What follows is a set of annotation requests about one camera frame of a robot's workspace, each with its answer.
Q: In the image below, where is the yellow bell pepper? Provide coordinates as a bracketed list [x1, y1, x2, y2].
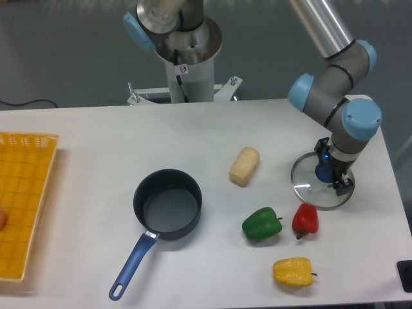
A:
[272, 257, 317, 287]

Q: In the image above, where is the red bell pepper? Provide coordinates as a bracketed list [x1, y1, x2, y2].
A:
[292, 203, 319, 239]

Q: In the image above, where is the green bell pepper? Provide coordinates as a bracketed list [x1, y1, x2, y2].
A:
[241, 207, 283, 240]

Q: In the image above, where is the dark saucepan with blue handle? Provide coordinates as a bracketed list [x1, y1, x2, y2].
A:
[109, 169, 203, 301]

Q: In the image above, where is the black device at table edge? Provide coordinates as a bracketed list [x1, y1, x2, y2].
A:
[397, 260, 412, 293]

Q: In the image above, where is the black cable on floor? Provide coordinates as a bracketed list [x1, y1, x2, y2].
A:
[0, 98, 59, 109]

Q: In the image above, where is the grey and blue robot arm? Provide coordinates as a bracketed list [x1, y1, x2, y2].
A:
[123, 1, 382, 196]

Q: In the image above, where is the beige bread loaf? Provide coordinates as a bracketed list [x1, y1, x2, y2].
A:
[229, 147, 260, 187]

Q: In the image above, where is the glass lid with blue knob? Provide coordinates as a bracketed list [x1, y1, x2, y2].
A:
[290, 152, 355, 211]

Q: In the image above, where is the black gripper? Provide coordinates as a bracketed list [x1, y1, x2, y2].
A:
[314, 137, 353, 196]

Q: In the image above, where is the yellow woven basket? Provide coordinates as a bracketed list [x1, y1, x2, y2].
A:
[1, 132, 59, 282]

